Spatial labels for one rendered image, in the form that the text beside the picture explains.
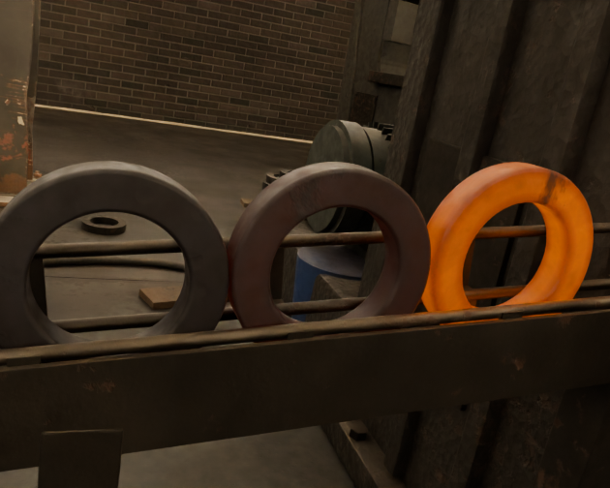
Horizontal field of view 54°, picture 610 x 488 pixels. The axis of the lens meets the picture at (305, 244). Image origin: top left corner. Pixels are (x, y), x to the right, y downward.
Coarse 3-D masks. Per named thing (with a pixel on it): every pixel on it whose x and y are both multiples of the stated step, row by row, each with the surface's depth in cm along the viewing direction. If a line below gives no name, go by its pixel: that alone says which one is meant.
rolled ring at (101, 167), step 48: (48, 192) 41; (96, 192) 42; (144, 192) 44; (0, 240) 41; (192, 240) 46; (0, 288) 42; (192, 288) 47; (0, 336) 43; (48, 336) 45; (144, 336) 49
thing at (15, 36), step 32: (0, 0) 250; (32, 0) 252; (0, 32) 253; (32, 32) 257; (0, 64) 257; (32, 64) 287; (0, 96) 261; (32, 96) 291; (0, 128) 265; (0, 160) 269; (32, 160) 300; (0, 192) 273
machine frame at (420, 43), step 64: (448, 0) 113; (512, 0) 93; (576, 0) 84; (448, 64) 114; (512, 64) 96; (576, 64) 80; (448, 128) 112; (512, 128) 95; (576, 128) 80; (448, 192) 109; (384, 256) 127; (512, 256) 93; (384, 448) 127; (448, 448) 106; (512, 448) 90
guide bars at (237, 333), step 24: (432, 312) 53; (456, 312) 54; (480, 312) 55; (504, 312) 55; (528, 312) 56; (552, 312) 57; (168, 336) 46; (192, 336) 46; (216, 336) 47; (240, 336) 48; (264, 336) 48; (288, 336) 49; (312, 336) 50; (0, 360) 42; (24, 360) 43; (48, 360) 43
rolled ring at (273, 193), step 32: (288, 192) 47; (320, 192) 48; (352, 192) 49; (384, 192) 50; (256, 224) 47; (288, 224) 48; (384, 224) 51; (416, 224) 52; (256, 256) 48; (416, 256) 53; (256, 288) 49; (384, 288) 54; (416, 288) 54; (256, 320) 50; (288, 320) 52
